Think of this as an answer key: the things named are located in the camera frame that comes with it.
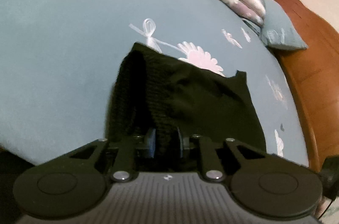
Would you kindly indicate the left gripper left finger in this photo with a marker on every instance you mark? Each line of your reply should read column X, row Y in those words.
column 131, row 150

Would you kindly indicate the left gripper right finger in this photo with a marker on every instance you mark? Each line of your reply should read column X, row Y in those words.
column 198, row 154

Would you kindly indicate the black drawstring pants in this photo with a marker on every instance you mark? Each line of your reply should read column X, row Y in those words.
column 174, row 99

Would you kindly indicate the wooden headboard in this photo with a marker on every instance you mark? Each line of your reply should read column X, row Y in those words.
column 312, row 75

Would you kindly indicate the teal pillow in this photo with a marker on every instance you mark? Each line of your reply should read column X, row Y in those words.
column 277, row 30

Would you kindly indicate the teal patterned bed sheet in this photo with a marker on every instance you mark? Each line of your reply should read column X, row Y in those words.
column 60, row 58

